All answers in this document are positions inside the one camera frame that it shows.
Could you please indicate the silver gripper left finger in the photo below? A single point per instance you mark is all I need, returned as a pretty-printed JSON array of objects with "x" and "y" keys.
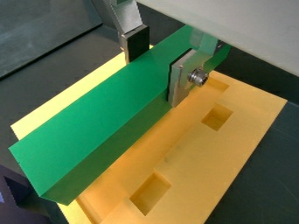
[{"x": 133, "y": 31}]

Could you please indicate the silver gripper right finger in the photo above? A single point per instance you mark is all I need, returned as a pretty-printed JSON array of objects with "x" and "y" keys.
[{"x": 187, "y": 72}]

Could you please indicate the long green block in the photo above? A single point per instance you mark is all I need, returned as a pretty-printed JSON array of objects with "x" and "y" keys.
[{"x": 71, "y": 149}]

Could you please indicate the yellow slotted board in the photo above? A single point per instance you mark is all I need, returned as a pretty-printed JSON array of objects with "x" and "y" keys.
[{"x": 174, "y": 173}]

